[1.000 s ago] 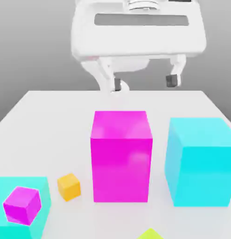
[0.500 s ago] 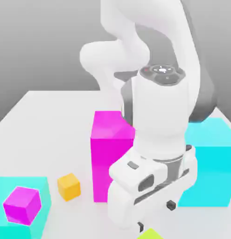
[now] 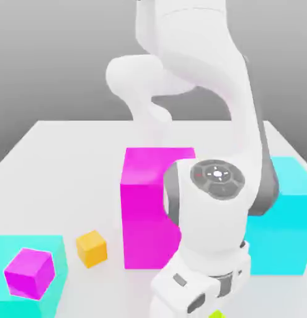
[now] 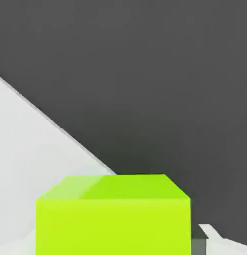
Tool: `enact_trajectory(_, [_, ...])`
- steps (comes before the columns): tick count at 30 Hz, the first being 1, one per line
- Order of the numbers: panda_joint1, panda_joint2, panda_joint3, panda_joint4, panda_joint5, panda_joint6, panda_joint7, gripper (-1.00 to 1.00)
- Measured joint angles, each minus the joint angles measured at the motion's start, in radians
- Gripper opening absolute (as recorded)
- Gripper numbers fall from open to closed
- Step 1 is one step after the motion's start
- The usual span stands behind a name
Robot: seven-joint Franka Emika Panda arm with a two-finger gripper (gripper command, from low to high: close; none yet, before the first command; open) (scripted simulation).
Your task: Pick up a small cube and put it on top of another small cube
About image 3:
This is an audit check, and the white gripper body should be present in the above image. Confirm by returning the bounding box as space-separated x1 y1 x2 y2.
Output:
149 289 220 318

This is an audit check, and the small orange cube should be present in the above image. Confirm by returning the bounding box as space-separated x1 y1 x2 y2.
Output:
76 229 109 270

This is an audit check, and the small magenta cube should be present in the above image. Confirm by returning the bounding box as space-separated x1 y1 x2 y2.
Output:
4 247 56 301

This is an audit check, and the large magenta box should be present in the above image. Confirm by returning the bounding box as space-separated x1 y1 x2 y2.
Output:
120 147 197 271

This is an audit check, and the large cyan box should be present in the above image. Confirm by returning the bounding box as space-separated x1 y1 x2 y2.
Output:
242 156 307 276

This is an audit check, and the large turquoise box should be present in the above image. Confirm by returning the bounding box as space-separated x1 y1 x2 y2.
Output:
0 234 69 318

